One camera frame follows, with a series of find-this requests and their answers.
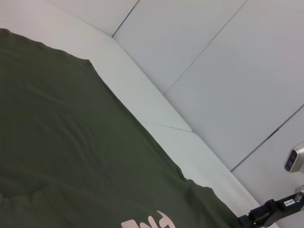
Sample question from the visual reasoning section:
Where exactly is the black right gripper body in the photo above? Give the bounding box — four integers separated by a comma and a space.
274, 190, 304, 211

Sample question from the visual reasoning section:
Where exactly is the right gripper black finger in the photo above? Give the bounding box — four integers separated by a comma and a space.
237, 199, 276, 228
251, 209, 280, 228

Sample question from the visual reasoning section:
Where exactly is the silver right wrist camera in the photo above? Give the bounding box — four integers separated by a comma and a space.
284, 145, 304, 173

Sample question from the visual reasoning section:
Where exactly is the dark green FREE t-shirt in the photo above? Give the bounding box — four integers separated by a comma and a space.
0, 28, 241, 228

